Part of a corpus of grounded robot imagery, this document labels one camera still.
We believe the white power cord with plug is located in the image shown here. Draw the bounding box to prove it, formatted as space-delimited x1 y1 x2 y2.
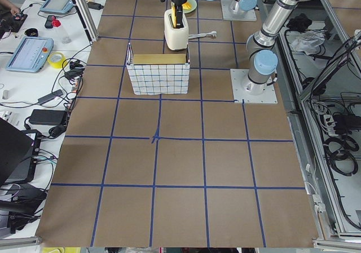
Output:
187 30 218 39

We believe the triangular golden bread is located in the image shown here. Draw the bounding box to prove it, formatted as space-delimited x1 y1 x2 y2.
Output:
182 2 192 11

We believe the black laptop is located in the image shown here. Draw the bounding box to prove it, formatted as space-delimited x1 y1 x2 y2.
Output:
1 119 41 185

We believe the black power brick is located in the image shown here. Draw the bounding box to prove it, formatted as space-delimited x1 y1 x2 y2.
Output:
29 109 66 126

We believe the blue teach pendant far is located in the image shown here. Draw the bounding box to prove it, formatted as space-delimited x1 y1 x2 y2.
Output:
39 0 73 15

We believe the white toaster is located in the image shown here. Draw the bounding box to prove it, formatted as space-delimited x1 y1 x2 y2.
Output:
164 9 189 51

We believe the yellow tape roll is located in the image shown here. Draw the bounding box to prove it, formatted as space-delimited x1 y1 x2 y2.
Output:
47 52 67 69

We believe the crumpled white cloth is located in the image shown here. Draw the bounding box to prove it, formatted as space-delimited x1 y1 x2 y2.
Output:
290 31 325 55

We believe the checkered wire basket with wood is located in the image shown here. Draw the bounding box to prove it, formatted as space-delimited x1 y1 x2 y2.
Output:
126 44 190 95

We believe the light green plate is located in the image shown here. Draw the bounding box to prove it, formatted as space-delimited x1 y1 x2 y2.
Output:
182 0 197 14

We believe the blue teach pendant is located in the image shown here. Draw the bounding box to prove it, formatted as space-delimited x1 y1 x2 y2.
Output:
6 37 54 73
39 0 73 15

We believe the toast slice in toaster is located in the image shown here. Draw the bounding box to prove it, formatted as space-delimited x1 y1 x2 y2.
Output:
171 6 177 28

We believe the red black tool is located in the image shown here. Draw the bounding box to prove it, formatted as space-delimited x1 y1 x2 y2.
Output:
45 15 61 29

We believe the aluminium frame post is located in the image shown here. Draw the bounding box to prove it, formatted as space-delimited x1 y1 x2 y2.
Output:
71 0 99 43

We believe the blue teach pendant near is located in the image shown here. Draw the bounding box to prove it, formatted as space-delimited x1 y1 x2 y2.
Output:
6 37 54 73

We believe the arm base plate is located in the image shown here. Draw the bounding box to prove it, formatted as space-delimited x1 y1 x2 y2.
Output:
221 0 257 21
230 69 278 104

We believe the black bowl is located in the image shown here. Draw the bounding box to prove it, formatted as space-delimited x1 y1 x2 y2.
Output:
24 28 38 37

